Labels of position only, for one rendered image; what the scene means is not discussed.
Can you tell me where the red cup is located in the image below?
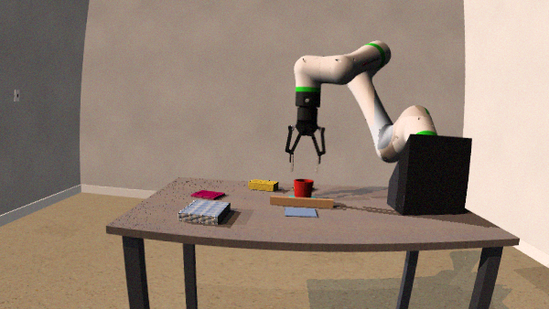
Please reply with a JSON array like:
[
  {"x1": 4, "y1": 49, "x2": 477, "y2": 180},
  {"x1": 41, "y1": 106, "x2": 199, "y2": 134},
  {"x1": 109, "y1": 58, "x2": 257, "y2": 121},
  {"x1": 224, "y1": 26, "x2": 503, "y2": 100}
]
[{"x1": 294, "y1": 179, "x2": 314, "y2": 197}]

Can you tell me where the crimson square pad with circle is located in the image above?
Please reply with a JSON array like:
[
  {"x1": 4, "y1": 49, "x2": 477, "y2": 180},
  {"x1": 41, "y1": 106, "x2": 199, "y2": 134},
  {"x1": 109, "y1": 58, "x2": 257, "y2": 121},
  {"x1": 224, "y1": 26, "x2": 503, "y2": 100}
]
[{"x1": 190, "y1": 190, "x2": 225, "y2": 200}]

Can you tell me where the yellow sponge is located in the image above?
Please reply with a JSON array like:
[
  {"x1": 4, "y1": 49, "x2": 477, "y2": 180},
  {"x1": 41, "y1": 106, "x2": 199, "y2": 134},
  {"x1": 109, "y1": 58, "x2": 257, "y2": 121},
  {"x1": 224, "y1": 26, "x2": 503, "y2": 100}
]
[{"x1": 248, "y1": 179, "x2": 278, "y2": 191}]

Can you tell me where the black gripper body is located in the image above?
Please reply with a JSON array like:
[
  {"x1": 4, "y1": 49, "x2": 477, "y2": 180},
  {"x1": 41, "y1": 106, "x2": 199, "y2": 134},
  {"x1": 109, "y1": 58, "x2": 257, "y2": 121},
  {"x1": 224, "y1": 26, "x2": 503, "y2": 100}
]
[{"x1": 296, "y1": 107, "x2": 318, "y2": 136}]

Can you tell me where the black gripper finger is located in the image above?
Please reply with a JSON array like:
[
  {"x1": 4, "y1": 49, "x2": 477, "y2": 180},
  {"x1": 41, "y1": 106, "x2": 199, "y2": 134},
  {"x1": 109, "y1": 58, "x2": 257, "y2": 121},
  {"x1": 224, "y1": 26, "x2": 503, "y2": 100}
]
[
  {"x1": 285, "y1": 125, "x2": 305, "y2": 172},
  {"x1": 308, "y1": 127, "x2": 326, "y2": 174}
]

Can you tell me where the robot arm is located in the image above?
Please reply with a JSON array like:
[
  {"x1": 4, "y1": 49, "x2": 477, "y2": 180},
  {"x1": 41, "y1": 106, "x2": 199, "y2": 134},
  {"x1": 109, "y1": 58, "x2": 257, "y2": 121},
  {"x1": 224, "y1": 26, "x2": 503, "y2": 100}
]
[{"x1": 295, "y1": 41, "x2": 437, "y2": 163}]

